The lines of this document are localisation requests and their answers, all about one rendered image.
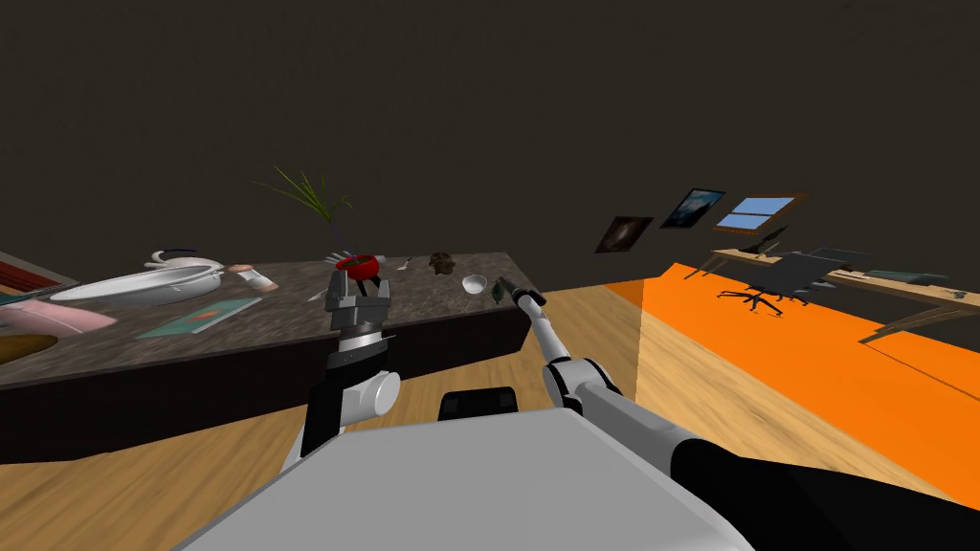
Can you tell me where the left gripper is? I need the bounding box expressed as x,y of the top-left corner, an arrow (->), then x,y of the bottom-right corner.
324,270 -> 394,334

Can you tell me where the red bowl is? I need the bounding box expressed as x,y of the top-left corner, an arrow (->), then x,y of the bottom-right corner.
335,254 -> 382,283

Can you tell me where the green leafy plant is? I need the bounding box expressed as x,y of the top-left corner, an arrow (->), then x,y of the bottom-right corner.
254,164 -> 358,260

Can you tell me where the pink and white shaker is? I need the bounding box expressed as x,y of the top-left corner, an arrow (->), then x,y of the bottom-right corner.
226,263 -> 281,295

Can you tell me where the dark framed picture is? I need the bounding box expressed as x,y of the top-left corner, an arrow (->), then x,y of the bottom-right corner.
594,215 -> 656,255

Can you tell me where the teal book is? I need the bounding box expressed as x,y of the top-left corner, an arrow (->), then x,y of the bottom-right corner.
136,296 -> 263,340

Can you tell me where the white kettle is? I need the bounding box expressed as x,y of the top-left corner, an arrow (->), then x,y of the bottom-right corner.
144,248 -> 225,271

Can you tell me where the blue framed picture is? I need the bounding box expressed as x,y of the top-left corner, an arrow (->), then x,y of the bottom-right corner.
658,187 -> 727,231

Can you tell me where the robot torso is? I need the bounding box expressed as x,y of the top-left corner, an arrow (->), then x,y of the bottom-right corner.
174,386 -> 761,551

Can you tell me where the large white pan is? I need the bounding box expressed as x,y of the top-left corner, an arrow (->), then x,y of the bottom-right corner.
49,263 -> 225,309

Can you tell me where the brown framed window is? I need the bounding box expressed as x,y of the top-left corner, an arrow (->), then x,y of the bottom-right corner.
712,192 -> 811,235

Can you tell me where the black office chair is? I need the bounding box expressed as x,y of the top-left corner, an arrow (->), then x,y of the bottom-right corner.
716,251 -> 853,317

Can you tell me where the pink cloth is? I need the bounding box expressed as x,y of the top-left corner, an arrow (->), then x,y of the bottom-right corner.
0,298 -> 118,340

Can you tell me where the red striped box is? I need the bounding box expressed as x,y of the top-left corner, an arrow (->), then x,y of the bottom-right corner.
0,251 -> 79,298

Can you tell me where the brown round bread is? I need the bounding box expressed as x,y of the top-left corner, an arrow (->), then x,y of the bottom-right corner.
0,332 -> 60,367

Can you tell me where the wooden desk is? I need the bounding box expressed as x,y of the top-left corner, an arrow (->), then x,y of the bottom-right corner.
683,243 -> 980,346

